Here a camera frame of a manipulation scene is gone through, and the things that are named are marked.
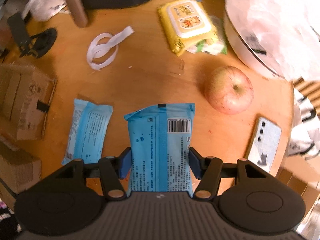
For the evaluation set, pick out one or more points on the blue wipes pack with barcode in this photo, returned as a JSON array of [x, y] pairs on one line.
[[160, 137]]

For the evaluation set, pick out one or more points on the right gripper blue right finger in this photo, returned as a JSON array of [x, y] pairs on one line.
[[207, 170]]

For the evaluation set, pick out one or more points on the taped closed cardboard box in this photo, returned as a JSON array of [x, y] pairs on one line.
[[19, 169]]

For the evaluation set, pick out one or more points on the red apple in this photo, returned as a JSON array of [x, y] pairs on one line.
[[228, 90]]

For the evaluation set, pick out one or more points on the green tissue pack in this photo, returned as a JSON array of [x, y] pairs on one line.
[[215, 47]]

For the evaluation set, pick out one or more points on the black phone stand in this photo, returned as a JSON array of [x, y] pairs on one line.
[[37, 45]]

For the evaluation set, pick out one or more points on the white smartphone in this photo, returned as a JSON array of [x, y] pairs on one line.
[[264, 143]]

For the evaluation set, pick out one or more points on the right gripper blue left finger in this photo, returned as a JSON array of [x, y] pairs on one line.
[[112, 170]]

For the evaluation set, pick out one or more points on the open cardboard box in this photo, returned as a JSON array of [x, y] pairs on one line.
[[26, 96]]

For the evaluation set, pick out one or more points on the yellow wet wipes pack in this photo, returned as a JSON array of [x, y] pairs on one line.
[[185, 24]]

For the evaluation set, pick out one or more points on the white elastic band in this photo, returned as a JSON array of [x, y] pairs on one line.
[[102, 44]]

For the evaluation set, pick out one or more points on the white printed plastic bag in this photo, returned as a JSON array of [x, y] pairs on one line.
[[43, 10]]

